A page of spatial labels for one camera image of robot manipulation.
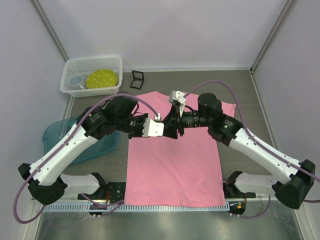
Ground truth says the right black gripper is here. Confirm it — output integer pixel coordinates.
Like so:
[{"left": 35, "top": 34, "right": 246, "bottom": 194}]
[{"left": 161, "top": 103, "right": 212, "bottom": 139}]

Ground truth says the pink t-shirt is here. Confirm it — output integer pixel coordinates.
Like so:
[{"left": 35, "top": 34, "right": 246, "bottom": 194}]
[{"left": 123, "top": 91, "right": 237, "bottom": 208}]

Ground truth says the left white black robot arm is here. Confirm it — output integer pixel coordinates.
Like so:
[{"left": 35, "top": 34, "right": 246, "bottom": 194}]
[{"left": 18, "top": 93, "right": 154, "bottom": 206}]

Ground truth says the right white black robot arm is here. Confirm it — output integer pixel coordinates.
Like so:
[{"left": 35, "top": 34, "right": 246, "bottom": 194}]
[{"left": 162, "top": 91, "right": 316, "bottom": 210}]

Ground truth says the black brooch box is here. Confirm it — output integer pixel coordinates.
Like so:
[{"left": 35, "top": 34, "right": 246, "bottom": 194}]
[{"left": 130, "top": 70, "right": 145, "bottom": 90}]

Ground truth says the teal transparent plastic bin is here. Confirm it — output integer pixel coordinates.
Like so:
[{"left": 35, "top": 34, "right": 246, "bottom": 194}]
[{"left": 42, "top": 116, "right": 120, "bottom": 165}]

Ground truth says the yellow-green dotted plate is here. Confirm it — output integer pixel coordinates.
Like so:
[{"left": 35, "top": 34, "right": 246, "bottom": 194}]
[{"left": 85, "top": 69, "right": 118, "bottom": 89}]

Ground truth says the white plastic basket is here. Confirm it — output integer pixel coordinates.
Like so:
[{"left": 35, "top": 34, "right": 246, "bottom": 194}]
[{"left": 60, "top": 55, "right": 123, "bottom": 98}]

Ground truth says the light blue mug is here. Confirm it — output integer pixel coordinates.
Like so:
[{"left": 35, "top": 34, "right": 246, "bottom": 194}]
[{"left": 67, "top": 74, "right": 85, "bottom": 90}]

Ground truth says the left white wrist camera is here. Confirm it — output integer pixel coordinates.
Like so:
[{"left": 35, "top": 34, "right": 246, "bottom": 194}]
[{"left": 142, "top": 117, "right": 164, "bottom": 138}]

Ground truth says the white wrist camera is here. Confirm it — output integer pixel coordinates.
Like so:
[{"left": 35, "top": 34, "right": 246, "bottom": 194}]
[
  {"left": 142, "top": 117, "right": 164, "bottom": 138},
  {"left": 168, "top": 90, "right": 186, "bottom": 117}
]

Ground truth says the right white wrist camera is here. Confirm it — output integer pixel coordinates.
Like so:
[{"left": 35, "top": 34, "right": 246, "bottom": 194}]
[{"left": 168, "top": 90, "right": 186, "bottom": 117}]

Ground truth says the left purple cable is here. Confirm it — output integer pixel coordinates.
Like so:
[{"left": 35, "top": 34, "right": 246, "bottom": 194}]
[{"left": 12, "top": 92, "right": 162, "bottom": 224}]

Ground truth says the purple cable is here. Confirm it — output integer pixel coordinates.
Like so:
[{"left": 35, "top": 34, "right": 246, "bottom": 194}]
[
  {"left": 183, "top": 80, "right": 320, "bottom": 221},
  {"left": 12, "top": 92, "right": 162, "bottom": 224}
]

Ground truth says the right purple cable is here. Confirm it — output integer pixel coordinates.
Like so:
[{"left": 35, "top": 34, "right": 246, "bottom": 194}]
[{"left": 183, "top": 80, "right": 320, "bottom": 221}]

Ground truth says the white slotted cable duct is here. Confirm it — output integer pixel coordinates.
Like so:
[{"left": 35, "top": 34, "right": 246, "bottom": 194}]
[{"left": 44, "top": 201, "right": 230, "bottom": 213}]

